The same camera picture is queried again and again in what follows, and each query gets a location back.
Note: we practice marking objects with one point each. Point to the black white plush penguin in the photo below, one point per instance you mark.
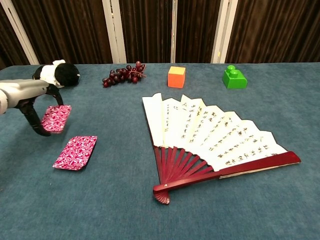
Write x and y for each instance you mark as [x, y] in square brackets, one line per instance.
[65, 73]

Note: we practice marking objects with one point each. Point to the red ribbed paper folding fan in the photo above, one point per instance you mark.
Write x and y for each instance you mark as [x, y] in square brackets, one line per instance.
[200, 130]

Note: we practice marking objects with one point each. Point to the white frame post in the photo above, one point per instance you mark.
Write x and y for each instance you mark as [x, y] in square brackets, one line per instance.
[20, 32]
[223, 30]
[173, 30]
[115, 32]

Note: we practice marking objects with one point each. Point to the orange yellow cube block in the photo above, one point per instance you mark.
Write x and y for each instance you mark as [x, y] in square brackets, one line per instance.
[176, 79]

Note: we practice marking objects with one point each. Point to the grey black left robot hand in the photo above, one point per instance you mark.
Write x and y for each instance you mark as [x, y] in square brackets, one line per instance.
[22, 92]

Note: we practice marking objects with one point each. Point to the green toy building brick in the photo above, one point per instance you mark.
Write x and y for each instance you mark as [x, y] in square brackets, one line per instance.
[235, 79]

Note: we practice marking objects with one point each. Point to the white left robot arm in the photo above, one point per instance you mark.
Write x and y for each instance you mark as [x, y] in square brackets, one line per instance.
[2, 102]

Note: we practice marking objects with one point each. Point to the pink patterned card deck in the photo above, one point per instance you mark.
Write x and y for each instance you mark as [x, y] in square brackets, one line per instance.
[56, 118]
[75, 153]

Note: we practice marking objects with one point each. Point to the dark brown curtain panel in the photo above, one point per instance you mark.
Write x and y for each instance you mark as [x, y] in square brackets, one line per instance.
[147, 30]
[10, 47]
[275, 30]
[197, 30]
[67, 30]

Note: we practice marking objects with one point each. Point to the teal velvet table cloth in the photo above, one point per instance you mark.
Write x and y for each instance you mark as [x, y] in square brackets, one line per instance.
[100, 200]

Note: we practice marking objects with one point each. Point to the dark red grape bunch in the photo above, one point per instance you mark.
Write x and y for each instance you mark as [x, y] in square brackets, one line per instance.
[122, 74]

